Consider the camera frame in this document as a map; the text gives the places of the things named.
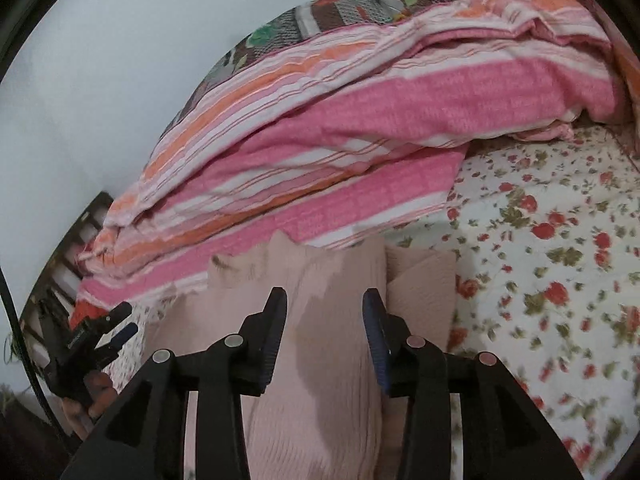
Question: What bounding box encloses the pink knit sweater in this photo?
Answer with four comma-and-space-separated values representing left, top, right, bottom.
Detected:
143, 233, 456, 479

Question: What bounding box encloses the person's left hand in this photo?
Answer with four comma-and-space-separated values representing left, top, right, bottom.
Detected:
61, 372, 118, 440

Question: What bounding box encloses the red pillow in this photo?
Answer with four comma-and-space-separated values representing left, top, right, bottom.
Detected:
68, 299, 108, 330

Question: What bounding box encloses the dark wooden headboard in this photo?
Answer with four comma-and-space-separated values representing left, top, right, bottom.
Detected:
20, 192, 113, 377

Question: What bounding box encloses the floral bed sheet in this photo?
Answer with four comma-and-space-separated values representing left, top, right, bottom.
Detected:
98, 123, 640, 480

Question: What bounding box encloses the pink striped quilt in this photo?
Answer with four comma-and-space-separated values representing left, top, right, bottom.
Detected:
77, 0, 634, 309

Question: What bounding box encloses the dark patchwork floral blanket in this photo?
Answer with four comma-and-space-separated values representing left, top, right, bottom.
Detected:
167, 0, 454, 129

